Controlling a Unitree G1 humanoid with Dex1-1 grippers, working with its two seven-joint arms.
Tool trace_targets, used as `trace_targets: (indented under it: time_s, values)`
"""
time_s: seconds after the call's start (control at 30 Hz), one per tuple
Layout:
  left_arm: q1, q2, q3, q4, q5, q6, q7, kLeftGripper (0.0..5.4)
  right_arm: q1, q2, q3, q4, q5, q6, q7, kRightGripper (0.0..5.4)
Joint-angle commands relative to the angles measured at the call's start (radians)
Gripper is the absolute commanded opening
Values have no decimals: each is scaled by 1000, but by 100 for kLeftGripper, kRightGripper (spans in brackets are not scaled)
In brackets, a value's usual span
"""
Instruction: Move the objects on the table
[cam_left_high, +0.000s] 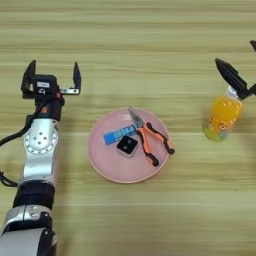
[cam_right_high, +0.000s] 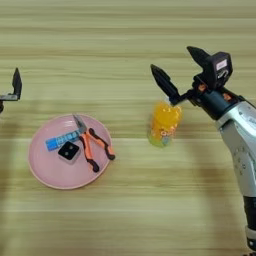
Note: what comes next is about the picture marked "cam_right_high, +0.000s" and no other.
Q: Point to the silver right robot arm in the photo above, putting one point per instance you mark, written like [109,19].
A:
[240,150]

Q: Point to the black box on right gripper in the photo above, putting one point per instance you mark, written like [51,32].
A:
[218,71]

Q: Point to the black square block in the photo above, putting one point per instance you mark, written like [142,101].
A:
[69,150]

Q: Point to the blue glue stick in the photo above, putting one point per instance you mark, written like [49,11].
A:
[55,143]

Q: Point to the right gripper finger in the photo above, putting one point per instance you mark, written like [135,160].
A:
[165,81]
[200,56]

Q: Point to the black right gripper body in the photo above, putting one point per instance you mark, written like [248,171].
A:
[216,101]

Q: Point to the pink round plate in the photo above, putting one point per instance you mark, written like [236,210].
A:
[50,170]

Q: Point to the orange juice bottle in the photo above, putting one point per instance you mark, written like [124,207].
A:
[165,123]

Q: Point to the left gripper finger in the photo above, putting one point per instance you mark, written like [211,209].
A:
[16,83]

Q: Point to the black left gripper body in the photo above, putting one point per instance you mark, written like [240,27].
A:
[8,97]

